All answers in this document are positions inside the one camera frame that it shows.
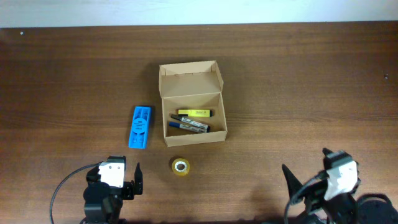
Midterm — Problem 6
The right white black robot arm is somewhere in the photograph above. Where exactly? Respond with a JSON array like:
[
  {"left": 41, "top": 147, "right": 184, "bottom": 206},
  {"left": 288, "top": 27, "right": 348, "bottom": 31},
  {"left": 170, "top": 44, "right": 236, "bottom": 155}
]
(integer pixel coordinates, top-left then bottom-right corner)
[{"left": 282, "top": 148, "right": 397, "bottom": 224}]

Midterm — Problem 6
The yellow adhesive tape roll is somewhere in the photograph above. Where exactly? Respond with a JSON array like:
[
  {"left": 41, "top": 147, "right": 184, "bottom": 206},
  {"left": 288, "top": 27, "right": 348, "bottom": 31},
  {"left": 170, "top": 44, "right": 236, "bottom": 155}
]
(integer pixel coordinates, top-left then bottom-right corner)
[{"left": 172, "top": 158, "right": 190, "bottom": 176}]

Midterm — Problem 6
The black whiteboard marker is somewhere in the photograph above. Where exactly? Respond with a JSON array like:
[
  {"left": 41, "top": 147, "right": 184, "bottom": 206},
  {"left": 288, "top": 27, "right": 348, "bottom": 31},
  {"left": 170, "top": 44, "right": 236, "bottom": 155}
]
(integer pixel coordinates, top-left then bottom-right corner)
[{"left": 171, "top": 114, "right": 210, "bottom": 131}]

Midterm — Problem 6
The yellow highlighter pen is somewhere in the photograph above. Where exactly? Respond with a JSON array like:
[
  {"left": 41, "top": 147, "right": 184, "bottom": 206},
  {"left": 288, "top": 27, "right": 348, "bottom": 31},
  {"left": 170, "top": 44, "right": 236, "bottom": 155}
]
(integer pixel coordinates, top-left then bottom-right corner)
[{"left": 177, "top": 109, "right": 213, "bottom": 118}]

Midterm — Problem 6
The blue whiteboard marker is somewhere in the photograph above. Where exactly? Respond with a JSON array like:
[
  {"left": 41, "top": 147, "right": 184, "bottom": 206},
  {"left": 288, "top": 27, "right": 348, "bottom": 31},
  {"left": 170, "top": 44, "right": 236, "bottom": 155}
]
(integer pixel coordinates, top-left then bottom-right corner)
[{"left": 169, "top": 121, "right": 208, "bottom": 133}]

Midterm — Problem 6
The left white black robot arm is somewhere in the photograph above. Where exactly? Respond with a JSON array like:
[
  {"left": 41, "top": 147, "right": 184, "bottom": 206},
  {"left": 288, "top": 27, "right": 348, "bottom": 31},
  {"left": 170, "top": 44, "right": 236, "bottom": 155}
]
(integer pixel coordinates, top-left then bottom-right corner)
[{"left": 82, "top": 162, "right": 143, "bottom": 224}]

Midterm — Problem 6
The brown cardboard box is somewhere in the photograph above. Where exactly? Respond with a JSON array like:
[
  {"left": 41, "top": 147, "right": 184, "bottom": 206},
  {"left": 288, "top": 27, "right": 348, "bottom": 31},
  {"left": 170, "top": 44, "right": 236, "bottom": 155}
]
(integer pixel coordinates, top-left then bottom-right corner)
[{"left": 159, "top": 61, "right": 228, "bottom": 147}]

